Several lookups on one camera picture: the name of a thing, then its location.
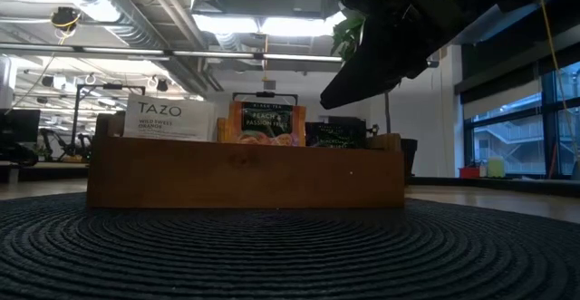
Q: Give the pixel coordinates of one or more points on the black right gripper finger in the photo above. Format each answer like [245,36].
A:
[362,73]

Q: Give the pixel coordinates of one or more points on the green potted plant black pot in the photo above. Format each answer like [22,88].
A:
[351,32]

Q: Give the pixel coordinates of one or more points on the dark blackcurrant tea packet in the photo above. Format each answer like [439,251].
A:
[337,134]

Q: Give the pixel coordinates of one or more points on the orange peach tea packet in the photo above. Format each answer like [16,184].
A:
[267,125]

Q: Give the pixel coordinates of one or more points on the wooden three-compartment tray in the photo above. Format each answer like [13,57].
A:
[244,173]

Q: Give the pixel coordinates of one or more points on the white orange Tazo tea packet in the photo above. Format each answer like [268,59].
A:
[167,119]

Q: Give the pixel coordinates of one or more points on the small red box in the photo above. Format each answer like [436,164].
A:
[469,172]

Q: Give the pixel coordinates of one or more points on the light green container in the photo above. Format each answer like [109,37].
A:
[496,167]

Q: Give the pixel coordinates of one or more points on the long ceiling light bar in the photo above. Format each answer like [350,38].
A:
[181,53]

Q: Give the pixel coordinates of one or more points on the round dark woven placemat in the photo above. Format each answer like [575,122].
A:
[290,254]

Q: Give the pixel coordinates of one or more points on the black computer monitor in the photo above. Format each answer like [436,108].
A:
[18,125]

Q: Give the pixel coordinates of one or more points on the black background camera rig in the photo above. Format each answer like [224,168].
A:
[265,95]

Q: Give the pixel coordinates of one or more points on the black background rig frame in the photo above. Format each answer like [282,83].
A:
[79,119]

